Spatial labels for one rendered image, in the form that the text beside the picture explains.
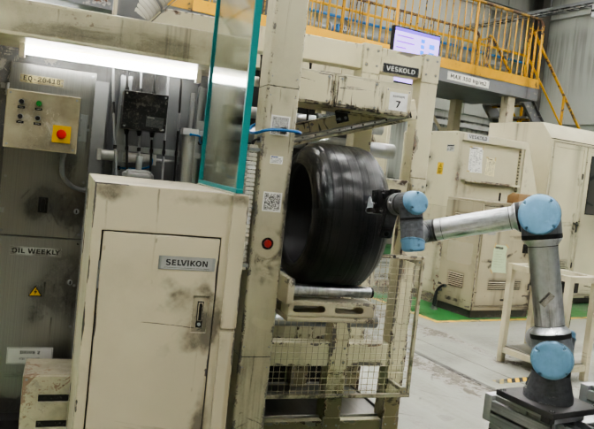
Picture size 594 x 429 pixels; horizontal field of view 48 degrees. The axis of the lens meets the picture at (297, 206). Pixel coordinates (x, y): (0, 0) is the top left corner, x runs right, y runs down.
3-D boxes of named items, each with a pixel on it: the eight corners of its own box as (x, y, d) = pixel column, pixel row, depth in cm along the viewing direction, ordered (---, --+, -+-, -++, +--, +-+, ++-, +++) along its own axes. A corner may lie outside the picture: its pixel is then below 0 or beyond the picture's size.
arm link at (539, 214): (576, 371, 200) (560, 192, 201) (575, 384, 186) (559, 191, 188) (534, 371, 205) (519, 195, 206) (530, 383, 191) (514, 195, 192)
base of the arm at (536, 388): (583, 404, 206) (588, 373, 205) (551, 409, 198) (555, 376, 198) (544, 388, 219) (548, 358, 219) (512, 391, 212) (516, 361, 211)
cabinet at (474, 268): (470, 318, 693) (485, 201, 686) (433, 306, 743) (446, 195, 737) (530, 317, 738) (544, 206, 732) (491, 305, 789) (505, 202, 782)
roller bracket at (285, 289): (285, 304, 244) (288, 279, 243) (256, 283, 281) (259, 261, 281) (294, 305, 245) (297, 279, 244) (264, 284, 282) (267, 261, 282)
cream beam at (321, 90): (282, 99, 275) (285, 64, 274) (265, 103, 299) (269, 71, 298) (410, 118, 295) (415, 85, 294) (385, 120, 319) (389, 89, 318)
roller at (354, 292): (291, 285, 247) (287, 280, 251) (289, 296, 248) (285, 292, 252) (375, 289, 259) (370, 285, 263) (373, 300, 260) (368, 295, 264)
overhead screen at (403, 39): (388, 80, 648) (394, 24, 645) (385, 80, 652) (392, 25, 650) (435, 89, 678) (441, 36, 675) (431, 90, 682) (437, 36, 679)
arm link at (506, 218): (559, 192, 212) (410, 217, 231) (558, 191, 202) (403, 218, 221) (566, 227, 211) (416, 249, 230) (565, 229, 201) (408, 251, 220)
